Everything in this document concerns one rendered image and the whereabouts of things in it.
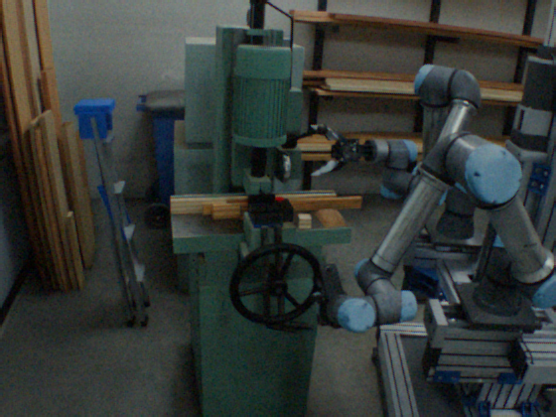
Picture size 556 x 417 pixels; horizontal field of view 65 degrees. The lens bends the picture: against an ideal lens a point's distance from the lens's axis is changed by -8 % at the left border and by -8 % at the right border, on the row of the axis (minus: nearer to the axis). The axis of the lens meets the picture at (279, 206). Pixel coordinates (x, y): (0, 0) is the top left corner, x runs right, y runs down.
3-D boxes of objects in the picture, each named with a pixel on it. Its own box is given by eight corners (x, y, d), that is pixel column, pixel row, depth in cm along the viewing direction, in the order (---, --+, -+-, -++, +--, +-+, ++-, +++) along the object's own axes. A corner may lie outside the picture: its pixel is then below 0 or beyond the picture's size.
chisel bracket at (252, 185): (249, 205, 160) (250, 181, 157) (242, 190, 172) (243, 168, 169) (270, 204, 162) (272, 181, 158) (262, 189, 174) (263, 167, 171)
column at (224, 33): (217, 216, 184) (221, 26, 156) (211, 196, 204) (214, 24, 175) (273, 214, 190) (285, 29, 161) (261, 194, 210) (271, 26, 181)
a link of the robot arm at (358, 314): (380, 332, 104) (345, 337, 102) (363, 324, 115) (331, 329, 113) (377, 297, 104) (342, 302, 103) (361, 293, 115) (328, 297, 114)
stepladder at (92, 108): (119, 330, 239) (69, 106, 190) (125, 302, 262) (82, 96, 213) (149, 326, 241) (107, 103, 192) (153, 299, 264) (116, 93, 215)
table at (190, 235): (174, 269, 139) (173, 252, 137) (170, 225, 166) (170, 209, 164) (361, 256, 154) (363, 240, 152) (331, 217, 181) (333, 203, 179)
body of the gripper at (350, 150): (341, 137, 140) (377, 138, 143) (331, 138, 148) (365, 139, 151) (341, 162, 141) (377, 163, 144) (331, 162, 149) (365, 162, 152)
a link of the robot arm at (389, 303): (402, 275, 117) (361, 281, 115) (421, 301, 107) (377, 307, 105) (398, 301, 120) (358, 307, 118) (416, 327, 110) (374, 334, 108)
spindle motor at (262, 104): (237, 149, 147) (241, 48, 135) (229, 134, 163) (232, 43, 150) (291, 148, 151) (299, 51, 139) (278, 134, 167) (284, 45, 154)
